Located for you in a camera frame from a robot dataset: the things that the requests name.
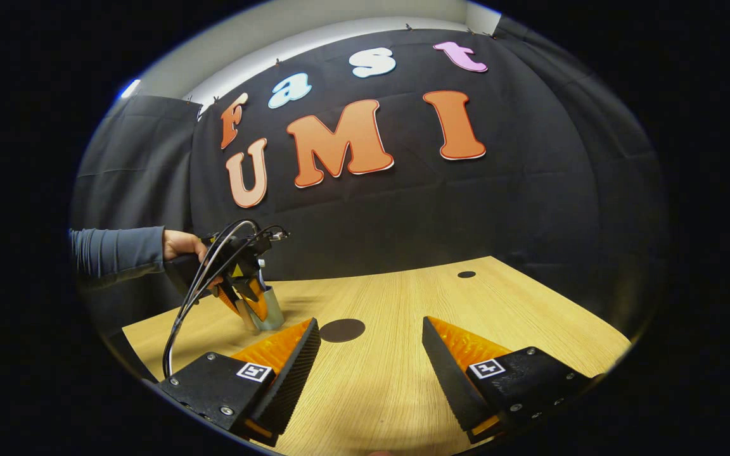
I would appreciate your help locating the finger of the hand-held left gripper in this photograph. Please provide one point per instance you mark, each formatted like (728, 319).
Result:
(229, 301)
(257, 303)

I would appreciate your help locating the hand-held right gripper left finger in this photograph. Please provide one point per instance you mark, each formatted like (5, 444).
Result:
(292, 373)

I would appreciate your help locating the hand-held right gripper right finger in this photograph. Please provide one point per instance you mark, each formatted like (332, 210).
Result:
(444, 373)

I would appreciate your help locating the dark brown round coaster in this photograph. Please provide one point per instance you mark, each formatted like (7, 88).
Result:
(342, 330)

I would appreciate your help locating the wooden desktop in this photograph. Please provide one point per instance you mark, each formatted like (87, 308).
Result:
(377, 380)

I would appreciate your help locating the black backdrop cloth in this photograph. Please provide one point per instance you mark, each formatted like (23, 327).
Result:
(403, 221)

